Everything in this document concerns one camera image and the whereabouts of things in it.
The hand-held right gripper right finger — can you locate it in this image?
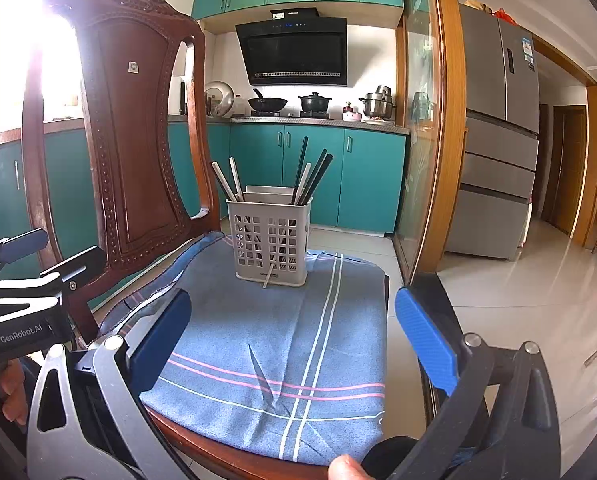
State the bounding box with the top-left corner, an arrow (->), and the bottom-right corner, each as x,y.
388,285 -> 562,480

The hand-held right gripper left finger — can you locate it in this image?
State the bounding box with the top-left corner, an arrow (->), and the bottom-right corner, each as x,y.
26,288 -> 194,480

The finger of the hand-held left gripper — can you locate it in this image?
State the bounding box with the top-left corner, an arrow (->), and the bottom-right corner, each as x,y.
0,246 -> 108,331
0,228 -> 49,283

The grey plastic utensil basket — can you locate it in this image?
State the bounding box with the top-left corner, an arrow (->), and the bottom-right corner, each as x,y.
226,185 -> 313,287

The cream chopstick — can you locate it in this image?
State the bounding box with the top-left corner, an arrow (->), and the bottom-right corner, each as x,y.
228,156 -> 245,203
262,162 -> 312,290
212,161 -> 240,203

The person's left hand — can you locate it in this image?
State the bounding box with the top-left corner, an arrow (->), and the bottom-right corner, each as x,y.
0,357 -> 32,426

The person's right hand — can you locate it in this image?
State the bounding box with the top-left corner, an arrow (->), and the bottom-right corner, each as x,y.
327,453 -> 375,480

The carved wooden chair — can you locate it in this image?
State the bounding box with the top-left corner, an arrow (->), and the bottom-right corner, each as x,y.
21,0 -> 391,480

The blue striped cloth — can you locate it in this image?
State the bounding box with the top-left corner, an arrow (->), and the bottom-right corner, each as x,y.
96,231 -> 390,467

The grey refrigerator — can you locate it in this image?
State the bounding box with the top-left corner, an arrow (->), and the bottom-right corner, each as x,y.
443,2 -> 540,261

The wood framed glass door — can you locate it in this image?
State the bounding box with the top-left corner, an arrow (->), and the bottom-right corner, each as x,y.
393,0 -> 466,281

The steel pot lid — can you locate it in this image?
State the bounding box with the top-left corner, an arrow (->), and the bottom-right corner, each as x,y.
204,80 -> 235,118

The brown wooden door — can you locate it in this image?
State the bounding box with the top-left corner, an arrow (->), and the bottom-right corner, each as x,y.
541,105 -> 588,238

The stainless steel pot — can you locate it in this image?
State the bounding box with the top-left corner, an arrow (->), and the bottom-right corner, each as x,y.
358,85 -> 397,120

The black wok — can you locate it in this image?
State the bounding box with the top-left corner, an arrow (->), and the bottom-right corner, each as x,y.
248,88 -> 289,112

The gas stove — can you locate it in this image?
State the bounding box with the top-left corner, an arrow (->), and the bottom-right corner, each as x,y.
231,110 -> 336,122

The black cooking pot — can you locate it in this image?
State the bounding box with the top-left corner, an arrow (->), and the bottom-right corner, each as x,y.
298,91 -> 333,113

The black range hood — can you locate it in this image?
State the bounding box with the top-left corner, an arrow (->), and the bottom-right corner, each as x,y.
235,7 -> 349,87

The red bag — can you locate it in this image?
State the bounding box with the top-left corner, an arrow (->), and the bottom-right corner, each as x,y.
478,4 -> 519,26

